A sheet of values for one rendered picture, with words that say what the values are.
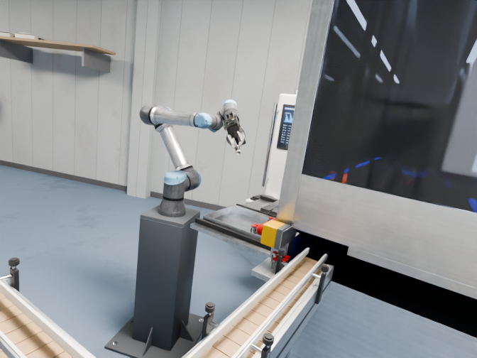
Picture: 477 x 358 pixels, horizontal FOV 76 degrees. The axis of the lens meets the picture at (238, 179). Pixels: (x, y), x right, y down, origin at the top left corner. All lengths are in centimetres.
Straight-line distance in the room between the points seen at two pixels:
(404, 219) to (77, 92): 484
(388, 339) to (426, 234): 36
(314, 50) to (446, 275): 76
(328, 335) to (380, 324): 19
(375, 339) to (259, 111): 325
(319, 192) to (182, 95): 348
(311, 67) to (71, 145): 468
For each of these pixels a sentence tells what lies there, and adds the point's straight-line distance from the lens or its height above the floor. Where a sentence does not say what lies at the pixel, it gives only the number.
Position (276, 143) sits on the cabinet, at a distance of 222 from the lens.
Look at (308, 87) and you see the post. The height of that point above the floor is 149.
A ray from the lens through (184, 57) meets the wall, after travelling 439.
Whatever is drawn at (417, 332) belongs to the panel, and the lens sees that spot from 113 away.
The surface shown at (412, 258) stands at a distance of 104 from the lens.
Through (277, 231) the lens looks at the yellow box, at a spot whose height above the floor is 102.
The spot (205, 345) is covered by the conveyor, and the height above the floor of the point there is 97.
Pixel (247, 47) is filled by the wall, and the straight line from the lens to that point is 414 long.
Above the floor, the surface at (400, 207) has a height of 118.
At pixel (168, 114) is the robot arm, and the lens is 167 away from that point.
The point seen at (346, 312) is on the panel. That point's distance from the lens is 115.
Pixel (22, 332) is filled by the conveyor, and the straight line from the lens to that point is 76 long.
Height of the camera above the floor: 139
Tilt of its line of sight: 12 degrees down
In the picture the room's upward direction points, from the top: 8 degrees clockwise
